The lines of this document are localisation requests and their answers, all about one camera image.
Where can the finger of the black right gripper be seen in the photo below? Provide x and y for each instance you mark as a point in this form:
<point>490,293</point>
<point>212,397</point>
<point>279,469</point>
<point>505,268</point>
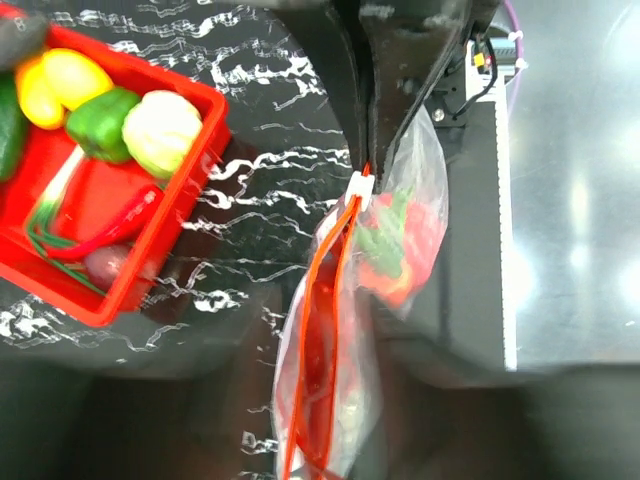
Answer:
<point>332,37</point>
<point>411,43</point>

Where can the red toy bell pepper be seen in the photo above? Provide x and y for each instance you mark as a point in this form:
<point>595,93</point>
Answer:
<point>422,238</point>

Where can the clear orange-zip bag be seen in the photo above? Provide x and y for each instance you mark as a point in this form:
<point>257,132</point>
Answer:
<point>413,175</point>

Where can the orange toy carrot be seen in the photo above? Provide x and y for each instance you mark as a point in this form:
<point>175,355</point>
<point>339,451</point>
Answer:
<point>384,268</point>

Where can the red toy lobster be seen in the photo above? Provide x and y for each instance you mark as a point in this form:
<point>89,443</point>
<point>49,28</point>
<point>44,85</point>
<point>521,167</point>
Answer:
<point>329,419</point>

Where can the pale green toy cabbage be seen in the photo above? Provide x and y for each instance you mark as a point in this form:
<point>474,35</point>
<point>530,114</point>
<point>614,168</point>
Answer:
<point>160,131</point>

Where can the green toy bell pepper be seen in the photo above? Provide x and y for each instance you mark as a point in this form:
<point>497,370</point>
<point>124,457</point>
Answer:
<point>96,125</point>

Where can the red toy chili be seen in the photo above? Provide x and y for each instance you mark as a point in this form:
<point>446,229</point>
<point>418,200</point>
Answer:
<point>126,224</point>

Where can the yellow toy lemon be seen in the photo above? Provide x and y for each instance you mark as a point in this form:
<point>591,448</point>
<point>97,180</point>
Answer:
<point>55,82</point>

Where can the grey toy fish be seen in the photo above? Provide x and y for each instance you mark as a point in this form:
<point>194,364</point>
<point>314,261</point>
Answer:
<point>22,37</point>

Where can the purple toy onion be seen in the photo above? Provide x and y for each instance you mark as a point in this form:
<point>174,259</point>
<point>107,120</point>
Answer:
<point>104,265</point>

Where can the green toy cucumber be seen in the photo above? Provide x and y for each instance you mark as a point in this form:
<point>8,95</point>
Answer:
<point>14,128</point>

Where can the green toy scallion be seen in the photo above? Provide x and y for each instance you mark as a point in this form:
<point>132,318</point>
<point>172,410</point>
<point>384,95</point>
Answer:
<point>40,220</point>

